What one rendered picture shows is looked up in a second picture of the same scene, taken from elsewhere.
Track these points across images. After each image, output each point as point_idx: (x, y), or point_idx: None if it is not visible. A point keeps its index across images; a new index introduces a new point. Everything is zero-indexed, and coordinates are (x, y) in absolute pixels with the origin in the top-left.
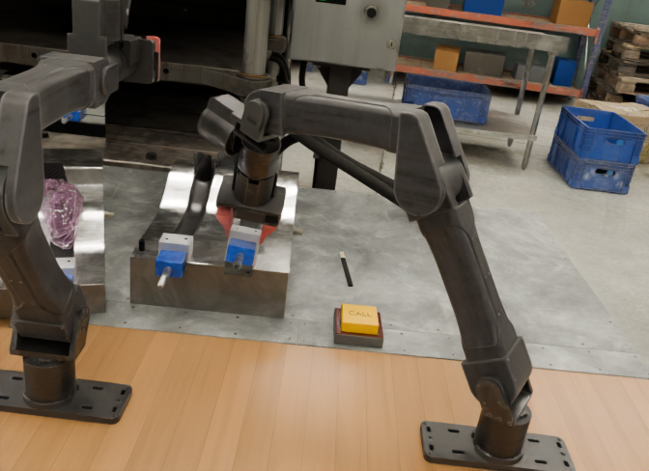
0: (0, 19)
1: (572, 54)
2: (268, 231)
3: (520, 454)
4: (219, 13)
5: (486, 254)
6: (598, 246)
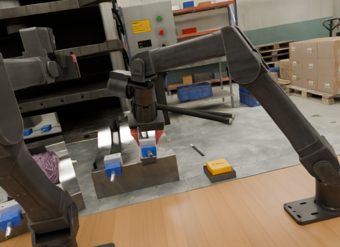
0: None
1: None
2: (159, 134)
3: None
4: (98, 75)
5: (254, 125)
6: None
